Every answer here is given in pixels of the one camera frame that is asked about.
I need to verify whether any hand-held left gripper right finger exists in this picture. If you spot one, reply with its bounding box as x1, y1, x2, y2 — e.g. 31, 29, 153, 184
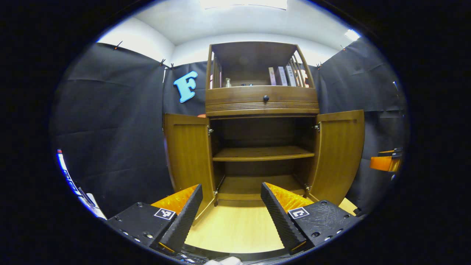
261, 182, 363, 254

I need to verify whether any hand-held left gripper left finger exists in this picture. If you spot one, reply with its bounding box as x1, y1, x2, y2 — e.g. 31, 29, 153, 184
106, 184, 203, 254

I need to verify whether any wooden shoe cabinet door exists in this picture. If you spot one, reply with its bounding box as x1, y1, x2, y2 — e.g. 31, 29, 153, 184
164, 113, 218, 223
307, 109, 365, 206

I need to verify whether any wooden inner cabinet shelf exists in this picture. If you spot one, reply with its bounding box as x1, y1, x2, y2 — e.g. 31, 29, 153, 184
213, 146, 315, 162

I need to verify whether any black backdrop cloth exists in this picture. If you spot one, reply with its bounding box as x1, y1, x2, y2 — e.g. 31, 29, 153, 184
50, 37, 409, 218

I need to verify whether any white and blue board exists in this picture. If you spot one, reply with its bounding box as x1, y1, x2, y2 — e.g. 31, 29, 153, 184
56, 148, 108, 220

